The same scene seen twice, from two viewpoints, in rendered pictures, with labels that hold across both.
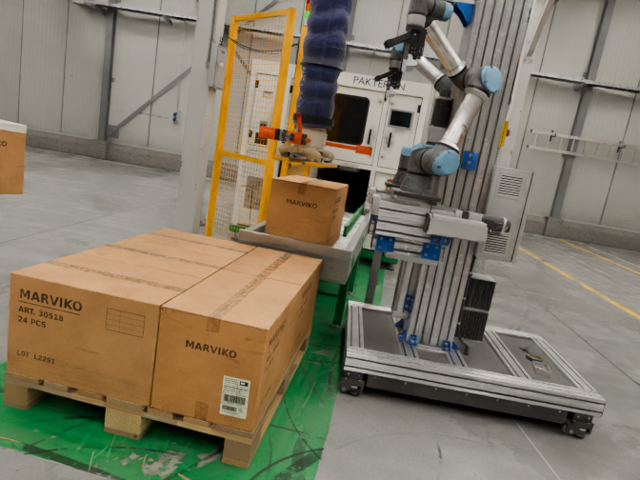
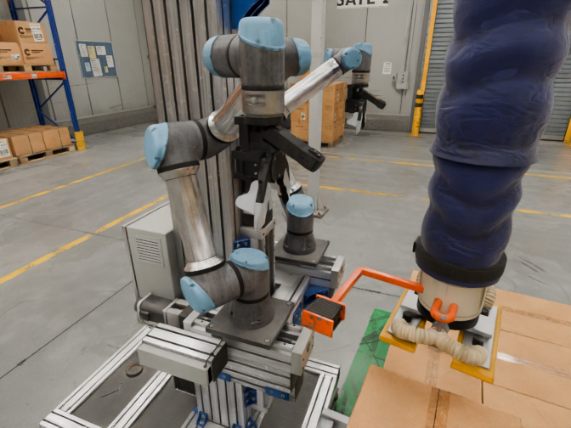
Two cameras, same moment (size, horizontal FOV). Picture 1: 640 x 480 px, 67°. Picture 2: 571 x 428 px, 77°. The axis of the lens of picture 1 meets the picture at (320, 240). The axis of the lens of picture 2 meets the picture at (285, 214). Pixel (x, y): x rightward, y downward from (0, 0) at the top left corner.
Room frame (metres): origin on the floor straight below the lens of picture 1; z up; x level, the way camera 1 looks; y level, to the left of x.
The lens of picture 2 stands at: (3.75, -0.03, 1.81)
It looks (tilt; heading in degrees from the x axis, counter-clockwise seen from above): 23 degrees down; 198
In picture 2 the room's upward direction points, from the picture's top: straight up
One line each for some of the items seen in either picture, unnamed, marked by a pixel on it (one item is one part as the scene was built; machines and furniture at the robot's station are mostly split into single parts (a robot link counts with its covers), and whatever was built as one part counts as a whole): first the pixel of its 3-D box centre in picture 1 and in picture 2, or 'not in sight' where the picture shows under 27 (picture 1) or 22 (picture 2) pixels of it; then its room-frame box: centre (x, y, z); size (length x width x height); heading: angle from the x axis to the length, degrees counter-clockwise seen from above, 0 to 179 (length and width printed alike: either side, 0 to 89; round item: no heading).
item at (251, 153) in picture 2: (393, 78); (260, 148); (3.13, -0.28, 1.66); 0.09 x 0.08 x 0.12; 88
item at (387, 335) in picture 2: (322, 162); (412, 307); (2.75, 0.06, 1.10); 0.34 x 0.10 x 0.05; 166
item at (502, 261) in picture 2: (313, 120); (457, 254); (2.77, 0.15, 1.32); 0.23 x 0.23 x 0.04
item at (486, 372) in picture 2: (290, 156); (479, 329); (2.80, 0.24, 1.10); 0.34 x 0.10 x 0.05; 166
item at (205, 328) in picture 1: (196, 304); (495, 388); (2.22, 0.54, 0.34); 1.20 x 1.00 x 0.40; 172
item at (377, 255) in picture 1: (377, 254); not in sight; (3.36, -0.42, 0.50); 0.07 x 0.07 x 1.00; 82
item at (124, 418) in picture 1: (190, 355); not in sight; (2.22, 0.54, 0.07); 1.20 x 1.00 x 0.14; 172
